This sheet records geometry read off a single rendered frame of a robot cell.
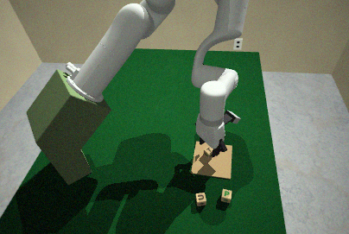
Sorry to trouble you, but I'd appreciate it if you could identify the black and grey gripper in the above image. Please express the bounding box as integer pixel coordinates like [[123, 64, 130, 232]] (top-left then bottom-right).
[[195, 114, 227, 157]]

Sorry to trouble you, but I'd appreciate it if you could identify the beige letter block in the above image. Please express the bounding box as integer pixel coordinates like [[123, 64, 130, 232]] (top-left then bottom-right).
[[221, 189, 232, 203], [195, 193, 206, 206], [204, 146, 213, 159]]

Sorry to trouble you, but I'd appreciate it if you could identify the beige flat mat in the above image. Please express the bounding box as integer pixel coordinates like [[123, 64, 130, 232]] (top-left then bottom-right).
[[191, 142, 232, 179]]

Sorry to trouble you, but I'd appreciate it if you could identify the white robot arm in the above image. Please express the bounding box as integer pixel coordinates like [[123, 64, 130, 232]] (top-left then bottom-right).
[[66, 0, 249, 127]]

